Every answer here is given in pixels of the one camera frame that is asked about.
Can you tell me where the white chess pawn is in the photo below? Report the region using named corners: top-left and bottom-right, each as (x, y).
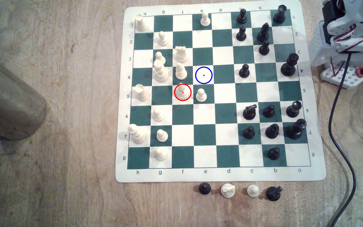
top-left (157, 31), bottom-right (168, 46)
top-left (154, 51), bottom-right (166, 66)
top-left (195, 88), bottom-right (208, 103)
top-left (200, 12), bottom-right (211, 27)
top-left (153, 108), bottom-right (165, 122)
top-left (154, 148), bottom-right (167, 161)
top-left (156, 129), bottom-right (169, 143)
top-left (247, 184), bottom-right (260, 198)

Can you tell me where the white chess bishop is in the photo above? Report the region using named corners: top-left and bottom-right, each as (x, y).
top-left (175, 62), bottom-right (188, 80)

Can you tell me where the white chess rook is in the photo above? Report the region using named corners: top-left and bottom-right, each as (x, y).
top-left (135, 14), bottom-right (148, 32)
top-left (135, 84), bottom-right (150, 102)

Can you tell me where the white chess queen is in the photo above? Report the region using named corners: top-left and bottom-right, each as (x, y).
top-left (153, 61), bottom-right (169, 83)

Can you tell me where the green and white chess mat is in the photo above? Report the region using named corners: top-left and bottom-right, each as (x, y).
top-left (115, 0), bottom-right (327, 183)

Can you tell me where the white chess knight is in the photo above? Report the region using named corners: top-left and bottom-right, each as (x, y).
top-left (221, 183), bottom-right (235, 198)
top-left (175, 46), bottom-right (189, 63)

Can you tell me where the black chess knight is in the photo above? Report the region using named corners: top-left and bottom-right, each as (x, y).
top-left (266, 186), bottom-right (283, 202)
top-left (243, 104), bottom-right (258, 120)

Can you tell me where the black chess pawn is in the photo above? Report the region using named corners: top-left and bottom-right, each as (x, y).
top-left (267, 147), bottom-right (280, 160)
top-left (258, 40), bottom-right (270, 56)
top-left (243, 126), bottom-right (255, 140)
top-left (238, 64), bottom-right (251, 79)
top-left (199, 182), bottom-right (212, 195)
top-left (236, 26), bottom-right (247, 42)
top-left (236, 8), bottom-right (248, 24)
top-left (262, 104), bottom-right (275, 118)

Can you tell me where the black chess bishop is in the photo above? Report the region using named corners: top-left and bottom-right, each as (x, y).
top-left (256, 22), bottom-right (270, 42)

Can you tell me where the black chess king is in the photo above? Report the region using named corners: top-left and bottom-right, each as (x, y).
top-left (287, 119), bottom-right (307, 140)

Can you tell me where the black chess queen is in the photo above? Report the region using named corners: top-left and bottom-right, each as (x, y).
top-left (280, 53), bottom-right (299, 77)

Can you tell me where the black pawn b7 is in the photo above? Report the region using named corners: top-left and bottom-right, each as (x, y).
top-left (265, 123), bottom-right (280, 139)

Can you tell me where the black cable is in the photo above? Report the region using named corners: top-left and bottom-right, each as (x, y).
top-left (328, 52), bottom-right (357, 227)

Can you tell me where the brown cylindrical post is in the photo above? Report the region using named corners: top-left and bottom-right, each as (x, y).
top-left (0, 47), bottom-right (48, 141)

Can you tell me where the white perforated base plate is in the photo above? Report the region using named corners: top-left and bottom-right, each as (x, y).
top-left (320, 65), bottom-right (363, 90)

